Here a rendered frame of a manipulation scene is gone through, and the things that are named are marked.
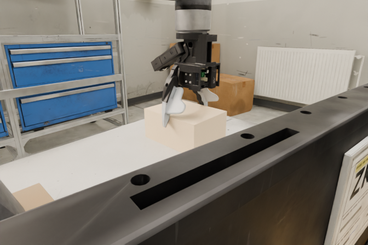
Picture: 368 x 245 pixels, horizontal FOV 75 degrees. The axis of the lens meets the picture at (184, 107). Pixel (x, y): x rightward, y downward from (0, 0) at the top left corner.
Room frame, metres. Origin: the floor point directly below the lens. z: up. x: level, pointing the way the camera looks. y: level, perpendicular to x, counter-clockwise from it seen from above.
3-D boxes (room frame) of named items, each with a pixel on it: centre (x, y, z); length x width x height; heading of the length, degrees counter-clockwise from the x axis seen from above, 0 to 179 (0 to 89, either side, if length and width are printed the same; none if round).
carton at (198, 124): (0.55, 0.00, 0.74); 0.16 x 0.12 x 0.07; 47
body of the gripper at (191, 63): (0.53, -0.02, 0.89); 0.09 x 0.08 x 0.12; 47
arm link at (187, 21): (0.53, -0.02, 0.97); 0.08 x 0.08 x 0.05
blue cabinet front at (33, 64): (1.73, 0.82, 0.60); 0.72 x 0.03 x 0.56; 138
